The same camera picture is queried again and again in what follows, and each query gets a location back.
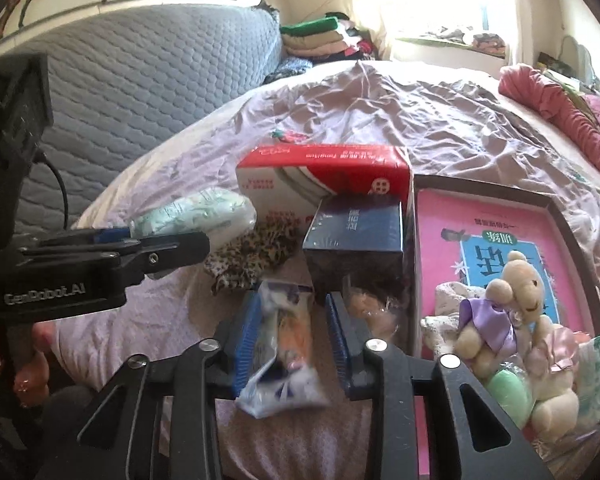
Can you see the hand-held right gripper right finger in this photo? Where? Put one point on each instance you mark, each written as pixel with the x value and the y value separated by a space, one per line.
pixel 338 341

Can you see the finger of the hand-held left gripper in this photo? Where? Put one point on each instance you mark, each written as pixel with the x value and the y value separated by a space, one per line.
pixel 111 235
pixel 170 256

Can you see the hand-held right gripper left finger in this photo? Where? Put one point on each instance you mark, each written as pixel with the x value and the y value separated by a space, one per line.
pixel 245 341

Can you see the white blue snack packet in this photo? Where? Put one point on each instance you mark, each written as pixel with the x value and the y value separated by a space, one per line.
pixel 280 345

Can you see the green white tissue pack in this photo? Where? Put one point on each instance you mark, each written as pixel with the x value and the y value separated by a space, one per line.
pixel 200 210

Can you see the cream teddy bear purple dress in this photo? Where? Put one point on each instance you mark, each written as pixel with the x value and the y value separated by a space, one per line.
pixel 510 290

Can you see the dark framed tray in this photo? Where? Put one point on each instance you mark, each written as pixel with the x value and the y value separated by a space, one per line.
pixel 562 220

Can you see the pale green soft ball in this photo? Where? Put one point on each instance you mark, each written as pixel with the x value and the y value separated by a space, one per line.
pixel 510 392

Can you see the pale green soft packet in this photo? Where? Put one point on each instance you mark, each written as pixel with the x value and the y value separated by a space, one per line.
pixel 595 375

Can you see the person's left hand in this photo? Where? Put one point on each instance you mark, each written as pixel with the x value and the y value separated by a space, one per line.
pixel 30 375

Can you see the clear plastic bag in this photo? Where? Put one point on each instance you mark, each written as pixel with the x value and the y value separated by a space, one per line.
pixel 375 310

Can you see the leopard print scrunchie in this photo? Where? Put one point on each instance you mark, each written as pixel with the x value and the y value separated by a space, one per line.
pixel 250 255

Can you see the dark blue box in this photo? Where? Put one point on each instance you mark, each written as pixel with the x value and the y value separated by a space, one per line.
pixel 355 240

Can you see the white knitted cloth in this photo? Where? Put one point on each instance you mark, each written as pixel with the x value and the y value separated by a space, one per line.
pixel 445 300

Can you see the pink blue book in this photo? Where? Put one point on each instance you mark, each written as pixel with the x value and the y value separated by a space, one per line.
pixel 440 240

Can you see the grey quilted headboard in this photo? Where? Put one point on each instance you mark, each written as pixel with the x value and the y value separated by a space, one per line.
pixel 155 70

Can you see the red white tissue box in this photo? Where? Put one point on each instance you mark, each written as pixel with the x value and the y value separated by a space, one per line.
pixel 325 165

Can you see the cream teddy bear pink dress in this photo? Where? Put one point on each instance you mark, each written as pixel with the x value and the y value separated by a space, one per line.
pixel 555 360

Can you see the dark knitted blanket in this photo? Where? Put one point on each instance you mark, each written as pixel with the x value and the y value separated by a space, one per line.
pixel 290 67

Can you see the purple floral bedsheet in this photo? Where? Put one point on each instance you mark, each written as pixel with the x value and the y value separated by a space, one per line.
pixel 380 105

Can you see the stack of folded clothes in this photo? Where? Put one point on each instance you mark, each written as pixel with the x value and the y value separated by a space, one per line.
pixel 320 37

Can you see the pink quilt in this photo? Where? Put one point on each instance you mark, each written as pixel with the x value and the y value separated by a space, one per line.
pixel 555 105

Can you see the windowsill bedding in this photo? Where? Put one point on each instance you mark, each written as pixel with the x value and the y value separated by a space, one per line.
pixel 460 40

